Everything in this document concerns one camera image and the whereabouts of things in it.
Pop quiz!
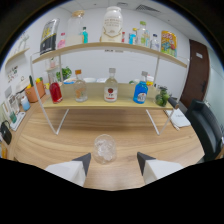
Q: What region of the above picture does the blue liquid bottle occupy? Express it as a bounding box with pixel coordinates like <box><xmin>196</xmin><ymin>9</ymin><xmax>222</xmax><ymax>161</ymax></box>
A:
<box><xmin>132</xmin><ymin>70</ymin><xmax>149</xmax><ymax>105</ymax></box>

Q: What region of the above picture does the small bottle orange cap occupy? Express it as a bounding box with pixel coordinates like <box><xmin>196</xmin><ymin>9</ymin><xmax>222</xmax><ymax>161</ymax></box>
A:
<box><xmin>73</xmin><ymin>69</ymin><xmax>89</xmax><ymax>103</ymax></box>

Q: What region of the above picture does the white milk bottle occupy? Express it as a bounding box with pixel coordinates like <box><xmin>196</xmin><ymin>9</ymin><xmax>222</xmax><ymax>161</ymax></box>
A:
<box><xmin>100</xmin><ymin>5</ymin><xmax>124</xmax><ymax>44</ymax></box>

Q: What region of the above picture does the white scale with green cup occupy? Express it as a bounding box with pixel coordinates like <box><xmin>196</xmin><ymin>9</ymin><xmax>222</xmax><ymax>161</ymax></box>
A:
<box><xmin>9</xmin><ymin>110</ymin><xmax>26</xmax><ymax>132</ymax></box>

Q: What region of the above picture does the clear glass with ice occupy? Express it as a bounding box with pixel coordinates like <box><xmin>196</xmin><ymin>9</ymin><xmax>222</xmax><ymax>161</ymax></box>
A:
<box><xmin>92</xmin><ymin>133</ymin><xmax>118</xmax><ymax>165</ymax></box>

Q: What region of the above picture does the white notebook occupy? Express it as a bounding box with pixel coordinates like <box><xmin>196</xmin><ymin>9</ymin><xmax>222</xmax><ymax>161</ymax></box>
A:
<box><xmin>163</xmin><ymin>108</ymin><xmax>192</xmax><ymax>129</ymax></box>

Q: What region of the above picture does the black office chair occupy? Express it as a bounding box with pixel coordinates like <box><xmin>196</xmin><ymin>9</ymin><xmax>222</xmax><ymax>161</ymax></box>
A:
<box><xmin>185</xmin><ymin>99</ymin><xmax>224</xmax><ymax>163</ymax></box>

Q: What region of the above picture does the green glass with limes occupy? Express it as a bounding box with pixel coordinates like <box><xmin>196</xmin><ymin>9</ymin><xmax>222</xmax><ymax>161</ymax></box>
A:
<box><xmin>154</xmin><ymin>86</ymin><xmax>171</xmax><ymax>108</ymax></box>

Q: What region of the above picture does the two-tier wooden shelf rack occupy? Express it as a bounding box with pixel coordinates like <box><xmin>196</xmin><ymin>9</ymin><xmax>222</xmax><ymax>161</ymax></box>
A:
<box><xmin>29</xmin><ymin>41</ymin><xmax>190</xmax><ymax>136</ymax></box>

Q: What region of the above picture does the black jug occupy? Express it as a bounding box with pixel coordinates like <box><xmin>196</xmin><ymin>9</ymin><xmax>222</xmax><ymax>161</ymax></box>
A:
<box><xmin>0</xmin><ymin>119</ymin><xmax>13</xmax><ymax>145</ymax></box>

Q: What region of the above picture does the red liquid bottle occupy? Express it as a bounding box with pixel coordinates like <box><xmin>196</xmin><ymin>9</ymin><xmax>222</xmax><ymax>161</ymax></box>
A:
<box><xmin>48</xmin><ymin>71</ymin><xmax>64</xmax><ymax>104</ymax></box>

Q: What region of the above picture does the orange container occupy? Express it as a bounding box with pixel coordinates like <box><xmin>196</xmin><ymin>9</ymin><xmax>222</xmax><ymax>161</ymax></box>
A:
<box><xmin>24</xmin><ymin>80</ymin><xmax>47</xmax><ymax>104</ymax></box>

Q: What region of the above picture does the clear bottle red label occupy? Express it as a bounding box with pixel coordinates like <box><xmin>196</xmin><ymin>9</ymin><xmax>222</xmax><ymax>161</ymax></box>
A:
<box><xmin>103</xmin><ymin>67</ymin><xmax>119</xmax><ymax>103</ymax></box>

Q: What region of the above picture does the green potted plant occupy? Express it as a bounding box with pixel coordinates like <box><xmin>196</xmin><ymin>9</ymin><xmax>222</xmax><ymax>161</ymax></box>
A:
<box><xmin>55</xmin><ymin>65</ymin><xmax>73</xmax><ymax>83</ymax></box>

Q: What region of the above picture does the brown door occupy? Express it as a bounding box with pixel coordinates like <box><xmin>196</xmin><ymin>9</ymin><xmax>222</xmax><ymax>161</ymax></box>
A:
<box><xmin>179</xmin><ymin>39</ymin><xmax>211</xmax><ymax>109</ymax></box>

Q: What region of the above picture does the clear bottle blue cap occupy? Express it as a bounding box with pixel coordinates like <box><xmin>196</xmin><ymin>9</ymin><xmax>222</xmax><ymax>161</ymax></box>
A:
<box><xmin>149</xmin><ymin>33</ymin><xmax>160</xmax><ymax>52</ymax></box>

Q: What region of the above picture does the yellow colourful can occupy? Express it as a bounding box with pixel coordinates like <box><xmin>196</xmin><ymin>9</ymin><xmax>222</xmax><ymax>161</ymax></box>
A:
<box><xmin>160</xmin><ymin>30</ymin><xmax>178</xmax><ymax>58</ymax></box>

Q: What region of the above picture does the small pink bottle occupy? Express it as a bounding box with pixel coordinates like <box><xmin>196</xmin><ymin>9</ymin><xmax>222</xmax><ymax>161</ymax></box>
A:
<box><xmin>57</xmin><ymin>32</ymin><xmax>67</xmax><ymax>50</ymax></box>

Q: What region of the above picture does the small blue bottle yellow cap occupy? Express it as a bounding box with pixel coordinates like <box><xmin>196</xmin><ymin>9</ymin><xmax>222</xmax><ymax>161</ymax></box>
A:
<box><xmin>128</xmin><ymin>27</ymin><xmax>138</xmax><ymax>45</ymax></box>

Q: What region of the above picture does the clear bottle green cap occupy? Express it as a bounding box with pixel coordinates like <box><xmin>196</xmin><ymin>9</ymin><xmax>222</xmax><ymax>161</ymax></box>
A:
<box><xmin>136</xmin><ymin>20</ymin><xmax>148</xmax><ymax>47</ymax></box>

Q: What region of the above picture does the small teal bottle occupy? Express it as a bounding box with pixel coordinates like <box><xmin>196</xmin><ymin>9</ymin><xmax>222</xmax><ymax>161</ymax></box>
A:
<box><xmin>81</xmin><ymin>26</ymin><xmax>89</xmax><ymax>45</ymax></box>

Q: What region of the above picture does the white figurine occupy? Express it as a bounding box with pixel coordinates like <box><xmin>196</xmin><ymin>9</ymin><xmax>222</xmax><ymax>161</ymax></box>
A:
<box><xmin>18</xmin><ymin>31</ymin><xmax>30</xmax><ymax>51</ymax></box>

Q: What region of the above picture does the black handled tool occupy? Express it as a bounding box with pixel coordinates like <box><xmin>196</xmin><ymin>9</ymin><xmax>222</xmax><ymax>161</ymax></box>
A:
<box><xmin>168</xmin><ymin>97</ymin><xmax>180</xmax><ymax>110</ymax></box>

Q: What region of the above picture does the wooden wall shelf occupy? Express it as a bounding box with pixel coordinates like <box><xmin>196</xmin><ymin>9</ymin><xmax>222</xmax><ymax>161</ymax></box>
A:
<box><xmin>4</xmin><ymin>47</ymin><xmax>31</xmax><ymax>66</ymax></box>

